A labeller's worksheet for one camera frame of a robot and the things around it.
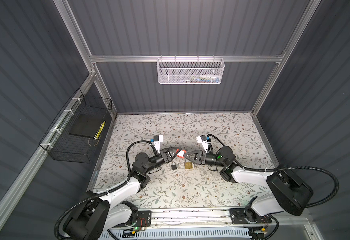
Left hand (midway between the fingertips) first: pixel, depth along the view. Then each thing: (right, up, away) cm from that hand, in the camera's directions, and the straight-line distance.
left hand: (182, 150), depth 70 cm
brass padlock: (+4, -13, +21) cm, 25 cm away
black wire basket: (-53, +6, +2) cm, 53 cm away
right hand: (+2, -5, 0) cm, 5 cm away
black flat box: (-49, +12, +7) cm, 51 cm away
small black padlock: (-4, -14, +22) cm, 26 cm away
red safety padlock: (0, -2, 0) cm, 2 cm away
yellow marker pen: (-41, +9, +4) cm, 42 cm away
